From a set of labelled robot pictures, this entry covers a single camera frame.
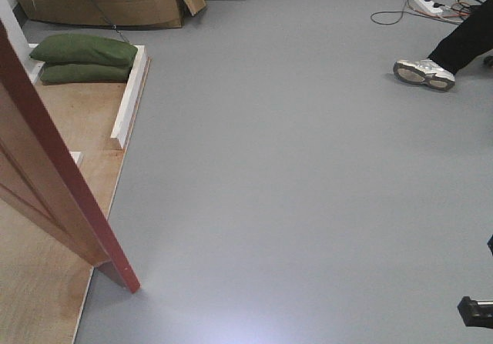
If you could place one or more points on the brown wooden door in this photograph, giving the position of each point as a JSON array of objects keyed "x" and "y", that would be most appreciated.
[{"x": 40, "y": 179}]

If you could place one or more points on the white wooden side rail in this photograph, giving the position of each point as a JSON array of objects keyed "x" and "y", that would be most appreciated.
[{"x": 122, "y": 127}]

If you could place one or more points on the upper green sandbag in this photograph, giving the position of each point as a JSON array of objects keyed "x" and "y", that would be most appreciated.
[{"x": 88, "y": 49}]

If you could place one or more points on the green sandbag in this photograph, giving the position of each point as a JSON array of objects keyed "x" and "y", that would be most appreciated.
[
  {"x": 72, "y": 73},
  {"x": 88, "y": 49}
]

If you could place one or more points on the black trouser leg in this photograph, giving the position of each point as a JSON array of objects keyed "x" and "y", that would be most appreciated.
[{"x": 473, "y": 37}]

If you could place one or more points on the white grey sneaker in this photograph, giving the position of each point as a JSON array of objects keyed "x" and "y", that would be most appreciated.
[{"x": 424, "y": 72}]

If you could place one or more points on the white door frame panel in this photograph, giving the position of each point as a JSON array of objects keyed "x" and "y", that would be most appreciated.
[{"x": 19, "y": 43}]

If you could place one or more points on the lower green sandbag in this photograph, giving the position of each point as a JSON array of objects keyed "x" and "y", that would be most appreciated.
[{"x": 72, "y": 73}]

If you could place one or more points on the white triangular wooden brace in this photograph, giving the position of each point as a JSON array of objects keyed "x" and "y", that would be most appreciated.
[{"x": 77, "y": 157}]

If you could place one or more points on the white power strip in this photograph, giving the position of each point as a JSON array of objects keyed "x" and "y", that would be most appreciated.
[{"x": 428, "y": 7}]

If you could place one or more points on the black robot part right edge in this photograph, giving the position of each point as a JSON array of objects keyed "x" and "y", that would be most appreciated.
[{"x": 490, "y": 244}]

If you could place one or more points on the brown cardboard box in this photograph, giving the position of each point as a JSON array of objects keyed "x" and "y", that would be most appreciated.
[{"x": 125, "y": 13}]

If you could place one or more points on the plywood door base board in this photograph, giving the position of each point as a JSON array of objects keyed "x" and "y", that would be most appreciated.
[{"x": 43, "y": 283}]

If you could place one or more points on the office chair caster wheel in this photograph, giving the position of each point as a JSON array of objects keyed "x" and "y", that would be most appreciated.
[{"x": 488, "y": 61}]

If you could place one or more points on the black robot part lower right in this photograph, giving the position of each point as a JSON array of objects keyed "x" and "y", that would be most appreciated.
[{"x": 476, "y": 313}]

